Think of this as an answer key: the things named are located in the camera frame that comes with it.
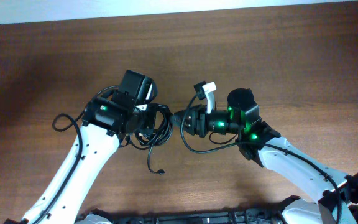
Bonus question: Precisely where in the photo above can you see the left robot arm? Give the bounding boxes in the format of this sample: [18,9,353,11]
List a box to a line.
[20,70,157,223]

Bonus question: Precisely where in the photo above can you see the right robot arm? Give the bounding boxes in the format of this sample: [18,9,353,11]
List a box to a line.
[171,88,358,223]

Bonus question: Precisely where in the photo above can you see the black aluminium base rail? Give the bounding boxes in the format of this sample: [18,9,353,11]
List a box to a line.
[76,208,282,224]

